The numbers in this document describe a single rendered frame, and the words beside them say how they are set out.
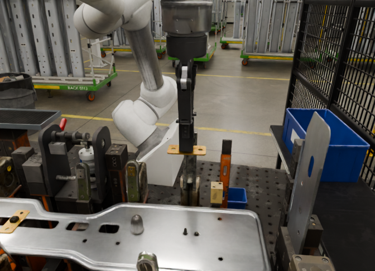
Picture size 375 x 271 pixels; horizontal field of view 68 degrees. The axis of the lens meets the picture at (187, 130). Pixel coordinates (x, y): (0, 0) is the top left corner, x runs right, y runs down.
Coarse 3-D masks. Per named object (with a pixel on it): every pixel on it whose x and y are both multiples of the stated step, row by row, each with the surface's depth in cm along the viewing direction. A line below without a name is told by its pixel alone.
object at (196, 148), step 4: (172, 144) 63; (168, 148) 61; (172, 148) 62; (176, 148) 61; (196, 148) 61; (200, 148) 61; (204, 148) 61; (168, 152) 60; (172, 152) 60; (176, 152) 60; (180, 152) 60; (184, 152) 60; (188, 152) 60; (192, 152) 60; (196, 152) 60; (200, 152) 60; (204, 152) 60
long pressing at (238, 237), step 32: (64, 224) 74; (96, 224) 74; (128, 224) 74; (160, 224) 74; (192, 224) 74; (224, 224) 74; (256, 224) 74; (32, 256) 66; (64, 256) 66; (96, 256) 65; (128, 256) 65; (160, 256) 65; (192, 256) 65; (224, 256) 65; (256, 256) 65
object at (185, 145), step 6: (180, 126) 57; (192, 126) 57; (180, 132) 57; (192, 132) 57; (180, 138) 58; (186, 138) 58; (192, 138) 58; (180, 144) 59; (186, 144) 58; (192, 144) 58; (180, 150) 59; (186, 150) 59; (192, 150) 59
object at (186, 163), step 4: (196, 132) 76; (196, 136) 76; (196, 140) 76; (196, 144) 77; (184, 156) 78; (188, 156) 79; (192, 156) 79; (196, 156) 79; (184, 160) 78; (188, 160) 79; (192, 160) 79; (196, 160) 80; (184, 164) 79; (188, 164) 80; (192, 164) 80; (184, 168) 79; (188, 168) 80; (192, 168) 80; (184, 172) 79; (188, 172) 80; (192, 172) 80; (184, 176) 80; (184, 180) 80; (184, 184) 81
